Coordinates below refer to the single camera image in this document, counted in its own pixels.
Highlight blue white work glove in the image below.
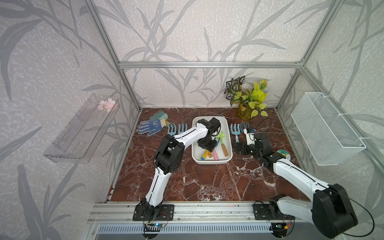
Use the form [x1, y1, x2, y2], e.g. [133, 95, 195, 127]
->
[137, 119, 168, 137]

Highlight green potted plant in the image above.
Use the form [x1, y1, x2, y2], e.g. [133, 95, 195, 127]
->
[233, 79, 269, 121]

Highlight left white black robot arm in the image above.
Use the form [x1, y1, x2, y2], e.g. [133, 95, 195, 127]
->
[140, 118, 221, 209]

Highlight aluminium frame crossbar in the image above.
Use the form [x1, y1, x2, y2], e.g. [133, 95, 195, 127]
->
[119, 62, 302, 69]

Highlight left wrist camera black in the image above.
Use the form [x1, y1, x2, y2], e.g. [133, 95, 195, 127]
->
[197, 118, 221, 131]

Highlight teal rake light handle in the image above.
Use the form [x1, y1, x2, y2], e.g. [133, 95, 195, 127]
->
[230, 124, 241, 143]

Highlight blue rake yellow handle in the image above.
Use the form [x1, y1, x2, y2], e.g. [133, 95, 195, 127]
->
[240, 123, 250, 133]

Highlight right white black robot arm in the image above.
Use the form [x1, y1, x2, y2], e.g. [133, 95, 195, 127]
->
[233, 134, 358, 239]

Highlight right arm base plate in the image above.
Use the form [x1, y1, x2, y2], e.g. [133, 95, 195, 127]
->
[253, 201, 296, 223]

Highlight green rake wooden handle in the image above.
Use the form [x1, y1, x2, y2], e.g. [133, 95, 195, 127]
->
[217, 132, 229, 157]

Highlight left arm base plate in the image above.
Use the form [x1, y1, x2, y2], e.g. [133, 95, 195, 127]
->
[133, 204, 175, 222]

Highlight blue rake pink handle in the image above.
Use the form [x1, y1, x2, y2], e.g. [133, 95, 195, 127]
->
[212, 137, 220, 161]

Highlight dark patterned leaf plant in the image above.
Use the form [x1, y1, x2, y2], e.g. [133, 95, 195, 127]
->
[224, 76, 245, 106]

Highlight pink artificial flowers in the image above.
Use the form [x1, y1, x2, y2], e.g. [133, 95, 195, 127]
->
[97, 98, 117, 113]

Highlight clear acrylic wall shelf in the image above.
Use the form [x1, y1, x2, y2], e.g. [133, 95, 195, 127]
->
[43, 94, 121, 164]

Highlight teal rake white handle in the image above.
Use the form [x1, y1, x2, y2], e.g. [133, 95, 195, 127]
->
[167, 123, 177, 136]

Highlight white wire mesh basket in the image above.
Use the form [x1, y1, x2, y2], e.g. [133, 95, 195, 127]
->
[291, 92, 367, 166]

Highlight white storage box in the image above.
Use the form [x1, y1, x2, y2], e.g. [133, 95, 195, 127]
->
[192, 116, 234, 165]

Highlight aluminium front rail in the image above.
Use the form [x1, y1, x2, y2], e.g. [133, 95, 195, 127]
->
[86, 201, 343, 224]

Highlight light blue hand rake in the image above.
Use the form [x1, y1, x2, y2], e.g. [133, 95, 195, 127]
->
[178, 123, 188, 135]

